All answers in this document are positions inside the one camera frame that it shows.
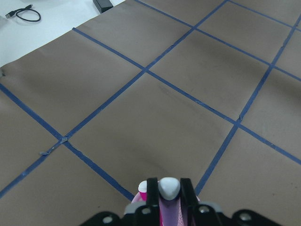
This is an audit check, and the purple pen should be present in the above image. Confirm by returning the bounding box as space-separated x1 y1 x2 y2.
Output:
158 177 182 226

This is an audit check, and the pink mesh cup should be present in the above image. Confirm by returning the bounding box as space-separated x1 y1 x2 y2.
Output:
130 192 203 226

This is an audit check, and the pink pen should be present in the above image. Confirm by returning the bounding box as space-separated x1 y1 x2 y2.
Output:
138 180 147 201

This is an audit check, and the small black usb cable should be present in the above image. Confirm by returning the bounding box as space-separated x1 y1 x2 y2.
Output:
5 4 41 24

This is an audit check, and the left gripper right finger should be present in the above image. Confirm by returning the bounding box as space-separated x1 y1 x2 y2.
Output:
180 178 279 226

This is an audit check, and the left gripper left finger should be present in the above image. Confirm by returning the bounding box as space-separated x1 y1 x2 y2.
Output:
82 178 160 226

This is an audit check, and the black power brick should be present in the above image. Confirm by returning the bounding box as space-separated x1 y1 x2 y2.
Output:
93 0 113 13

